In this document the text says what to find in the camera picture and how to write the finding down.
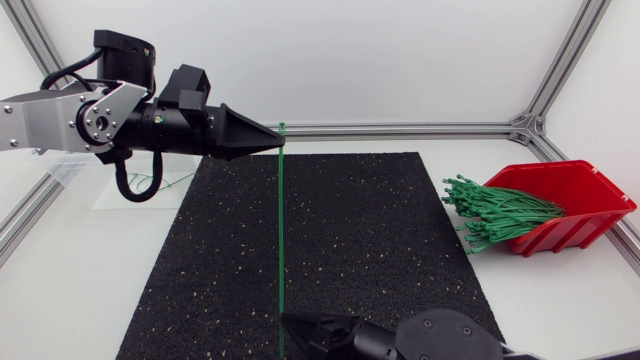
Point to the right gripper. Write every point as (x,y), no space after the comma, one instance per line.
(372,342)

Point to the black speckled mat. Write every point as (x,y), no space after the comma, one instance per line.
(360,240)

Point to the clear plastic bin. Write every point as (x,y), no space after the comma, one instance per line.
(90,182)

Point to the red plastic box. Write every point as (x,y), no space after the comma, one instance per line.
(580,200)

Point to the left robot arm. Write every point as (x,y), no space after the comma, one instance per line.
(45,120)

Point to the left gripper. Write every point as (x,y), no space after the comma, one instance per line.
(195,132)

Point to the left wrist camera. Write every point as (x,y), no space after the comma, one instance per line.
(187,82)

